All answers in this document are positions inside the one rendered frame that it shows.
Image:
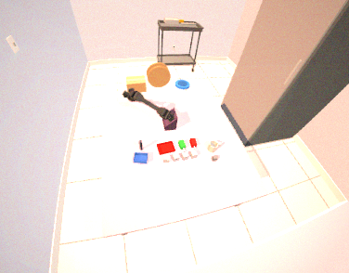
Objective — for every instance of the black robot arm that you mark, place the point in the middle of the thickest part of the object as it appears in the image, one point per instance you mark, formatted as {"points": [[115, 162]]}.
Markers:
{"points": [[135, 96]]}

